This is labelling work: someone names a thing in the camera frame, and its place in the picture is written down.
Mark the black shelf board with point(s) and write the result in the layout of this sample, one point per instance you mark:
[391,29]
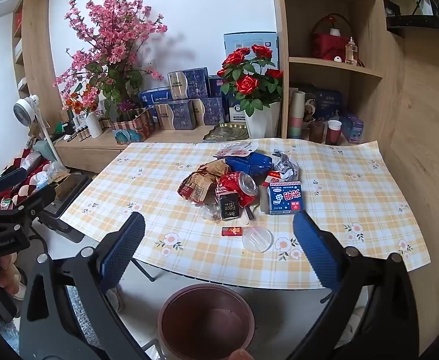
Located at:
[410,21]

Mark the dark blue printed box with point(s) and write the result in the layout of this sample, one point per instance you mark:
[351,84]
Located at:
[324,101]

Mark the striped flower basket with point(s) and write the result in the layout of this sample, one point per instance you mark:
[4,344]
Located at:
[133,127]

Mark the black stool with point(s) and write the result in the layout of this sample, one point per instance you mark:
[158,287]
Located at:
[69,191]

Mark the pink plastic bin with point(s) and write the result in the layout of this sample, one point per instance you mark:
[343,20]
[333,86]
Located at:
[204,326]

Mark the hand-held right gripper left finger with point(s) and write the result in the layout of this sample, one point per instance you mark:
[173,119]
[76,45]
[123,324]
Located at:
[123,247]

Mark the crushed red can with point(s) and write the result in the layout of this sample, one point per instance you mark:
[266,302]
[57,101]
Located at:
[232,185]

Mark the clear perfume bottle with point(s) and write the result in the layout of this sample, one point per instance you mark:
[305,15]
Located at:
[350,50]

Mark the red gift basket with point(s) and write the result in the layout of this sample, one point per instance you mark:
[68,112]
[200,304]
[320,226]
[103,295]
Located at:
[328,45]

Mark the stack of pastel cups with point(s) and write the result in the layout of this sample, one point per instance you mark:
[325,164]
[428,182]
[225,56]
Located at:
[296,116]

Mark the small purple blue box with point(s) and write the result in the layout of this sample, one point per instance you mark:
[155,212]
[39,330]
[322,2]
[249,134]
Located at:
[354,127]

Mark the round white plastic lid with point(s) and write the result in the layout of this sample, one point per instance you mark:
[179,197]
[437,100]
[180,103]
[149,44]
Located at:
[257,240]

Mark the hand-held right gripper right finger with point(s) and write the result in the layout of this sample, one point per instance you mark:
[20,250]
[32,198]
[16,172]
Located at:
[317,251]

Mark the plain blue box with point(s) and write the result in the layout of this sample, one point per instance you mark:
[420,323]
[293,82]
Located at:
[216,86]

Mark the white desk fan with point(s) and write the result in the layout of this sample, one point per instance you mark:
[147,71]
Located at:
[23,111]

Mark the blue white milk carton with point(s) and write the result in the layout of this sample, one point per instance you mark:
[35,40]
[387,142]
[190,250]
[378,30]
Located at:
[283,197]

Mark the narrow wooden shelf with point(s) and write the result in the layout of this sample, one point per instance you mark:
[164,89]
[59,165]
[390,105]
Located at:
[39,45]

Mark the white ribbed vase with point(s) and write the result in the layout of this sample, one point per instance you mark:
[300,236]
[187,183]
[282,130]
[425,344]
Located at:
[93,125]

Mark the wooden sideboard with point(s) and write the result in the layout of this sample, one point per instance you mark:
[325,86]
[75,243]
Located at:
[92,153]

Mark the red paper cup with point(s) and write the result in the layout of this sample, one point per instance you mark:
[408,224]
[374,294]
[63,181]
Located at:
[333,135]

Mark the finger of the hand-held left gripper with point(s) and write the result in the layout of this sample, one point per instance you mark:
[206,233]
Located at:
[9,178]
[35,200]

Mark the wooden shelf unit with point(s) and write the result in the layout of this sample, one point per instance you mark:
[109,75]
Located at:
[283,26]

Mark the brown glass cup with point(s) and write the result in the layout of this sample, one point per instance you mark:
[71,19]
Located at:
[317,133]

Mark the dark blue patterned gift box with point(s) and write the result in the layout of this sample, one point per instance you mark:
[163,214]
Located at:
[178,115]
[195,82]
[212,110]

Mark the orange flower bunch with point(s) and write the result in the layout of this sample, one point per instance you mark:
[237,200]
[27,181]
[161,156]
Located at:
[80,101]

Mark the blue white carton box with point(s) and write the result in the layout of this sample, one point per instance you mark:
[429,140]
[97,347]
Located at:
[236,111]

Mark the red cigarette box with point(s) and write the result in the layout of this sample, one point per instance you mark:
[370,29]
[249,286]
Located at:
[273,175]

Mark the red white diamond cloth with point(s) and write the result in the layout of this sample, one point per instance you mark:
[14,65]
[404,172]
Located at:
[20,159]

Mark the person's left hand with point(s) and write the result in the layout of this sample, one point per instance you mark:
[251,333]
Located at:
[8,274]

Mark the grey white paper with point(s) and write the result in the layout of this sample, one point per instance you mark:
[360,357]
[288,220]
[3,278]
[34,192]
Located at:
[285,165]

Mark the gold leaf-shaped tray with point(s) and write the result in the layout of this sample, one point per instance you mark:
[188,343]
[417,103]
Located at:
[225,132]

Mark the red lighter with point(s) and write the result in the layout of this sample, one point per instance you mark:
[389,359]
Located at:
[232,231]

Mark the light blue cardboard box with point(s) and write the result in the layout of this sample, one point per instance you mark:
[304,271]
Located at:
[238,41]

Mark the black packet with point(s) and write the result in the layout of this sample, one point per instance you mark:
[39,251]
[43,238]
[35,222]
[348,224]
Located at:
[228,205]

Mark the pink blossom artificial plant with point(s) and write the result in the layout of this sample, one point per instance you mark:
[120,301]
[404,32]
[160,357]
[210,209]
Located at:
[107,45]

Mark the red rose plant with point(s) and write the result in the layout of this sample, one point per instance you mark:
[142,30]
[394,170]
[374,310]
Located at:
[247,82]

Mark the row of small bottles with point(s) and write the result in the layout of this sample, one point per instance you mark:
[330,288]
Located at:
[75,132]

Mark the flat blue box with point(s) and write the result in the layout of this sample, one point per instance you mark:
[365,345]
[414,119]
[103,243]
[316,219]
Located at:
[153,95]

